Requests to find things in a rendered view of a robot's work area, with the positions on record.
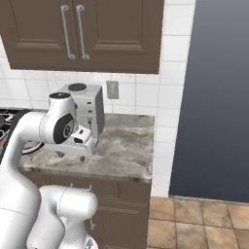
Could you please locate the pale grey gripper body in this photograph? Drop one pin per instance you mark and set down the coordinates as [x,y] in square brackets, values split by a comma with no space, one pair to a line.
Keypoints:
[81,148]

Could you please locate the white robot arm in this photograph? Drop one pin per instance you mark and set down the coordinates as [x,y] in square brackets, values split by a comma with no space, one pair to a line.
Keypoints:
[19,194]

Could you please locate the white plate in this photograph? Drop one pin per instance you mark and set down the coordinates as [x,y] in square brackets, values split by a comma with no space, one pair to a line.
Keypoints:
[32,149]

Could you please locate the grey coffee machine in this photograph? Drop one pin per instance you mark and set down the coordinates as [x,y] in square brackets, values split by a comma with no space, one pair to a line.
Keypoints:
[94,107]

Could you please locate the brown drawer front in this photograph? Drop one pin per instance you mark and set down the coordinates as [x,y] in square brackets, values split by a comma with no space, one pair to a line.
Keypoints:
[126,191]

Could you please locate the black hob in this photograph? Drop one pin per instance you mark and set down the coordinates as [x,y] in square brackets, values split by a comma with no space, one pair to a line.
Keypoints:
[6,121]

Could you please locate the brown base cupboard door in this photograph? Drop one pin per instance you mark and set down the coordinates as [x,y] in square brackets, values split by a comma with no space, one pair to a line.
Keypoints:
[123,227]

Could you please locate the grey wall socket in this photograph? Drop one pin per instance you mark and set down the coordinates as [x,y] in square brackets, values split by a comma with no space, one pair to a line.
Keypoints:
[112,89]

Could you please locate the brown wall cupboard door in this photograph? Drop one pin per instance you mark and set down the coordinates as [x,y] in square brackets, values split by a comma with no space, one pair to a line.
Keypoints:
[123,32]
[35,29]

